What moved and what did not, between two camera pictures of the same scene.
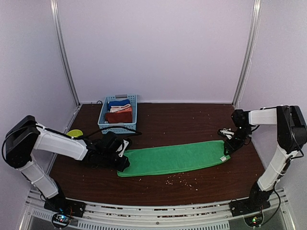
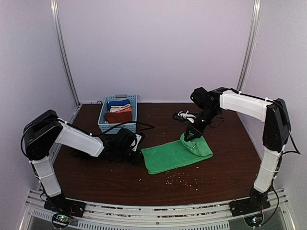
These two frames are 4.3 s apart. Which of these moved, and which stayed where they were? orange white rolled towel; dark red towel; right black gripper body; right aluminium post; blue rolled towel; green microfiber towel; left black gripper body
Moved: left black gripper body; right black gripper body; green microfiber towel
Stayed: dark red towel; orange white rolled towel; right aluminium post; blue rolled towel
